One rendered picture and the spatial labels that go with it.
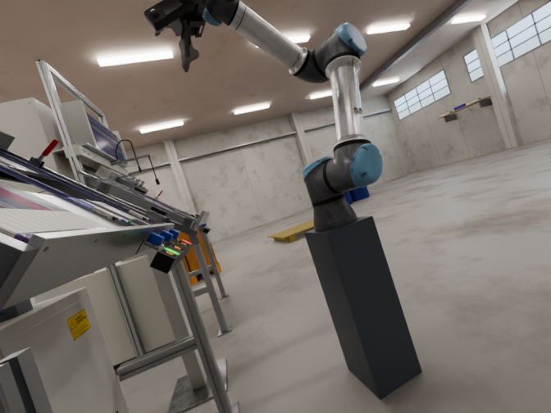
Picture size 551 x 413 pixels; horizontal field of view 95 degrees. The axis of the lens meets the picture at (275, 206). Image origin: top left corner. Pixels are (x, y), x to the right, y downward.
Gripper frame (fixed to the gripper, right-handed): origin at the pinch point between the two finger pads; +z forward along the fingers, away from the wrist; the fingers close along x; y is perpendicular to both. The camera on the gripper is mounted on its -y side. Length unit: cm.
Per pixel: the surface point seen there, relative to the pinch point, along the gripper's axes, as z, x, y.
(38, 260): -26, -47, -56
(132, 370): 55, -70, -56
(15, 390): -28, -55, -62
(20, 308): 34, -36, -65
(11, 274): -28, -47, -58
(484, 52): 17, -121, 1058
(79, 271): -15, -47, -54
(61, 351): 34, -51, -64
